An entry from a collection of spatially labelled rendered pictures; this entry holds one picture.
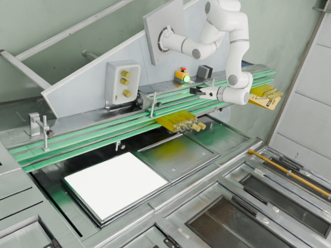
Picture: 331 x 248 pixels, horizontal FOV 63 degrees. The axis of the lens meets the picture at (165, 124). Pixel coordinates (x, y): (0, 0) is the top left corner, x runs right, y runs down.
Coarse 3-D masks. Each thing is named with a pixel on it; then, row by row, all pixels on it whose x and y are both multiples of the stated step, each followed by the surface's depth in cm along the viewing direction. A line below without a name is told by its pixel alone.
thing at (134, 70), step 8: (136, 64) 152; (120, 72) 155; (136, 72) 156; (128, 80) 162; (136, 80) 158; (120, 88) 160; (128, 88) 164; (136, 88) 160; (120, 96) 161; (136, 96) 163
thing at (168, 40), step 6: (168, 30) 161; (162, 36) 163; (168, 36) 162; (174, 36) 160; (180, 36) 159; (162, 42) 165; (168, 42) 161; (174, 42) 159; (180, 42) 157; (162, 48) 167; (168, 48) 165; (174, 48) 161; (180, 48) 157
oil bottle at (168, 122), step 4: (164, 116) 171; (168, 116) 172; (156, 120) 174; (160, 120) 171; (164, 120) 169; (168, 120) 167; (172, 120) 168; (164, 124) 170; (168, 124) 167; (172, 124) 164; (176, 124) 164; (180, 124) 166; (168, 128) 168; (172, 128) 165; (176, 128) 164
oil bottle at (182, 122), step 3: (168, 114) 174; (171, 114) 175; (174, 114) 176; (171, 117) 172; (174, 117) 172; (177, 117) 173; (177, 120) 170; (180, 120) 170; (183, 120) 171; (180, 123) 168; (183, 123) 168; (186, 123) 170; (183, 126) 169
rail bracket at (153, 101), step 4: (156, 92) 155; (144, 96) 161; (148, 96) 161; (152, 100) 157; (156, 100) 158; (152, 104) 159; (160, 104) 155; (152, 108) 160; (152, 112) 161; (148, 116) 163; (152, 116) 163
